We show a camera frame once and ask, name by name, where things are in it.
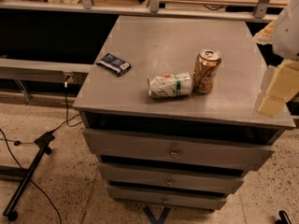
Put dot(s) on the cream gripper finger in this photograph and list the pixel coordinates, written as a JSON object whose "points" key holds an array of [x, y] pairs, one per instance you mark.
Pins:
{"points": [[280, 84]]}

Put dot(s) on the white green 7up can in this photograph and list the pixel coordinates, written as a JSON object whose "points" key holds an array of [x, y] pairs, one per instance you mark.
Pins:
{"points": [[170, 85]]}

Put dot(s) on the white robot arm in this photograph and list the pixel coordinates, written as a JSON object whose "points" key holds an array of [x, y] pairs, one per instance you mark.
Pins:
{"points": [[283, 33]]}

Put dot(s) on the gold soda can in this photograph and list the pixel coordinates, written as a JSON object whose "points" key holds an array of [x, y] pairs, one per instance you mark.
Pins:
{"points": [[205, 70]]}

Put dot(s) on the grey drawer cabinet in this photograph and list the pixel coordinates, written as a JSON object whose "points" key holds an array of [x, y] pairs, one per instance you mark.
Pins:
{"points": [[157, 46]]}

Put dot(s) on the top grey drawer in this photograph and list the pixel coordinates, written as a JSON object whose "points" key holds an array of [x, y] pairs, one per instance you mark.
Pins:
{"points": [[145, 146]]}

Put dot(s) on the grey drawer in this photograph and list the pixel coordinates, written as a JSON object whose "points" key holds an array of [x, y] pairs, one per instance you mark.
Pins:
{"points": [[165, 197], [145, 146], [169, 178]]}

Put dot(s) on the dark blue snack packet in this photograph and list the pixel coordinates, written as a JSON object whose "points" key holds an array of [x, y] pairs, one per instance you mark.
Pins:
{"points": [[115, 64]]}

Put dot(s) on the middle grey drawer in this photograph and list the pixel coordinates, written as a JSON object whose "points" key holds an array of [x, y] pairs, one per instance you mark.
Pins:
{"points": [[169, 178]]}

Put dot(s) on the bottom grey drawer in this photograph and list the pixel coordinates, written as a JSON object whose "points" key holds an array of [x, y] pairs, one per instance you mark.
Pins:
{"points": [[165, 197]]}

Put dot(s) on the grey bench beam left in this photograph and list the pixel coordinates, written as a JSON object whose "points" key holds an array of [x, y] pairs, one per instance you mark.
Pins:
{"points": [[73, 73]]}

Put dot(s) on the grey metal shelf rail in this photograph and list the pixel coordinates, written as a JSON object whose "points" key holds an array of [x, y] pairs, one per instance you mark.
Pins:
{"points": [[230, 10]]}

